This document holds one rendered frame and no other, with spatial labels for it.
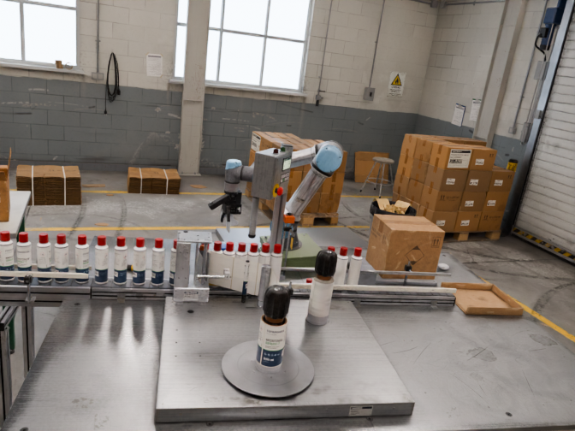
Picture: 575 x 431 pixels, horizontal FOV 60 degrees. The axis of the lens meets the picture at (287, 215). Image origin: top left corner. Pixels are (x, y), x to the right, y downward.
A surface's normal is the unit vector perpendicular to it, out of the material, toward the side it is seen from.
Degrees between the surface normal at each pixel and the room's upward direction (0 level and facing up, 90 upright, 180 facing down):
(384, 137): 90
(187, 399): 0
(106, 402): 0
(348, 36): 90
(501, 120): 90
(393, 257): 90
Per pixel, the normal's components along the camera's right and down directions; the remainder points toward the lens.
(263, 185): -0.40, 0.23
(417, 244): 0.21, 0.33
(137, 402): 0.12, -0.95
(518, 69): -0.93, 0.00
